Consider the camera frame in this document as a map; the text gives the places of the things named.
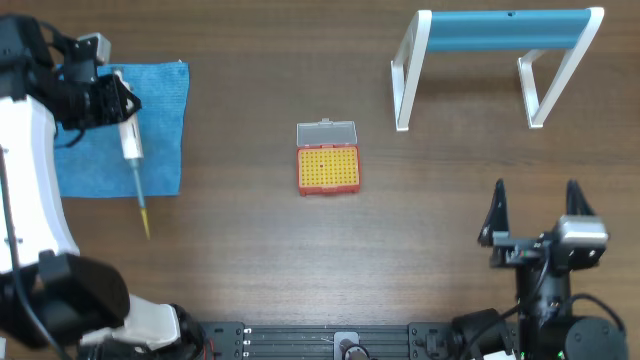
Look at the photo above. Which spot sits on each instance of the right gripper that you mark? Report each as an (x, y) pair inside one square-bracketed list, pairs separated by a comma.
[(515, 250)]

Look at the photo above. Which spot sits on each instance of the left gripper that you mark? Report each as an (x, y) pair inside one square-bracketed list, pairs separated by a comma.
[(104, 102)]

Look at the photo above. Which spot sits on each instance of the white pipette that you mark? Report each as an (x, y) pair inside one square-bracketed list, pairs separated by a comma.
[(131, 140)]

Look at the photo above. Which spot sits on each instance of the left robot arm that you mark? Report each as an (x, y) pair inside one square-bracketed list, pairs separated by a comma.
[(30, 190)]

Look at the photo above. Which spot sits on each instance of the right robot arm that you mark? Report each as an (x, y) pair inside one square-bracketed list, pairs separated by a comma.
[(545, 320)]

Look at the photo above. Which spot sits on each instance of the blue cloth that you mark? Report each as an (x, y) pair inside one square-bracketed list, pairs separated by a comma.
[(160, 125)]

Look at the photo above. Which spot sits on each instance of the white and blue stand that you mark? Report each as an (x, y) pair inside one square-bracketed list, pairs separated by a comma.
[(500, 30)]

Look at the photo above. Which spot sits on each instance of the red and yellow tip box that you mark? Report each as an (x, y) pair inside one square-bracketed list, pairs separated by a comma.
[(328, 167)]

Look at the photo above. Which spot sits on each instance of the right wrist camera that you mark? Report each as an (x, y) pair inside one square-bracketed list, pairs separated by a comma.
[(580, 240)]

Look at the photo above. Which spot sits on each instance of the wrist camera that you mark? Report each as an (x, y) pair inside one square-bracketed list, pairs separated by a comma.
[(580, 240), (97, 46)]

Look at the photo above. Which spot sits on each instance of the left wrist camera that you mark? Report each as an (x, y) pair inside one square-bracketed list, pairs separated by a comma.
[(97, 46)]

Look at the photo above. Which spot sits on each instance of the mounting rail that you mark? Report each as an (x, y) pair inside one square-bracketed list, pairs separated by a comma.
[(310, 340)]

